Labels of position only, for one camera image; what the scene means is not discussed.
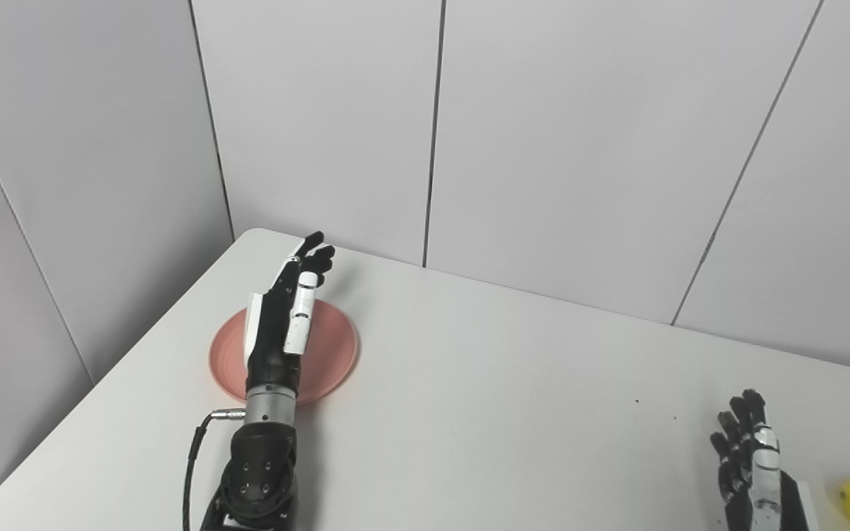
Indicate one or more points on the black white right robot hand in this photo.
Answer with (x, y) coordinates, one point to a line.
(753, 487)

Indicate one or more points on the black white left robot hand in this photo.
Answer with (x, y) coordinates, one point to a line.
(270, 346)

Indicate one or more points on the pink round plate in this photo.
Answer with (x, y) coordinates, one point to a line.
(329, 346)

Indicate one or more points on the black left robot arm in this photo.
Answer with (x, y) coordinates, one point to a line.
(255, 472)

